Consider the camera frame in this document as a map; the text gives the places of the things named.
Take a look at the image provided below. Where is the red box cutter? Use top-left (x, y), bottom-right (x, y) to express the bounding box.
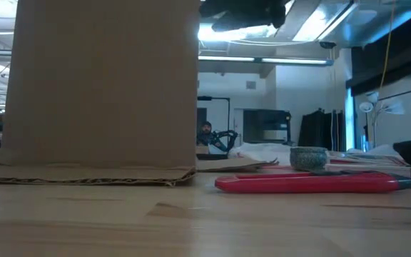
top-left (214, 171), bottom-right (411, 195)

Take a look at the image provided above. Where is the black equipment cabinet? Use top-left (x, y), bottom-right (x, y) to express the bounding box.
top-left (243, 109), bottom-right (293, 146)

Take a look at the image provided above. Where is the grey round disc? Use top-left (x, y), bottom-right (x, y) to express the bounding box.
top-left (290, 146), bottom-right (330, 171)

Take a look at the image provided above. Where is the long ceiling light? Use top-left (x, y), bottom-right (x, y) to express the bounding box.
top-left (0, 49), bottom-right (335, 67)

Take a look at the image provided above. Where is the black pole stand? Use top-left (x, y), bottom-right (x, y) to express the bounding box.
top-left (197, 95), bottom-right (232, 133)

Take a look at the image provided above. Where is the brown cardboard box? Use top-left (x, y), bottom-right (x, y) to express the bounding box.
top-left (0, 0), bottom-right (278, 187)

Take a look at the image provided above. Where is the person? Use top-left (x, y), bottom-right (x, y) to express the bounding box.
top-left (196, 121), bottom-right (216, 148)

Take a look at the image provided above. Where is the pink white card packet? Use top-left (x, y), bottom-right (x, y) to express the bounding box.
top-left (325, 163), bottom-right (411, 186)

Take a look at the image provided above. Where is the silver ceiling duct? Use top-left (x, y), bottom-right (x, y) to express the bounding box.
top-left (290, 0), bottom-right (411, 49)

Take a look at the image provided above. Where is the yellow cable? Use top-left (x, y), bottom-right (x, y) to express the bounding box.
top-left (379, 0), bottom-right (396, 90)

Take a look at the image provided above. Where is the black wall panel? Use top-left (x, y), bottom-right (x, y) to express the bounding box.
top-left (345, 23), bottom-right (411, 97)

